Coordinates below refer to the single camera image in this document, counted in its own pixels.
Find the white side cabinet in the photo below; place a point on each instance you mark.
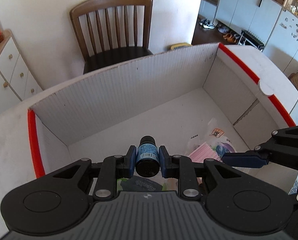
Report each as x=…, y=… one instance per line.
x=16, y=80

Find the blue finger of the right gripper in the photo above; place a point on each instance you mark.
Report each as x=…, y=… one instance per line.
x=249, y=159

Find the brown wooden chair far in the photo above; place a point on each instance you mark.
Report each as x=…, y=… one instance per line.
x=109, y=32

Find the red cardboard box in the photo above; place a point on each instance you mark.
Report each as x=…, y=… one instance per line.
x=170, y=96

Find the small dark blue-label bottle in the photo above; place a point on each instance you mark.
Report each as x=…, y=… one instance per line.
x=147, y=159

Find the sneakers on floor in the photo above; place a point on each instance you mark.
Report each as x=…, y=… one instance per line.
x=206, y=24

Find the white blue wall cabinet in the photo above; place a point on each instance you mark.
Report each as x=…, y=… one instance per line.
x=263, y=24

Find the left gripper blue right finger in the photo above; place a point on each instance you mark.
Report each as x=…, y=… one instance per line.
x=164, y=160

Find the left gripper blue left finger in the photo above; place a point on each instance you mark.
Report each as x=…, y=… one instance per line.
x=131, y=160

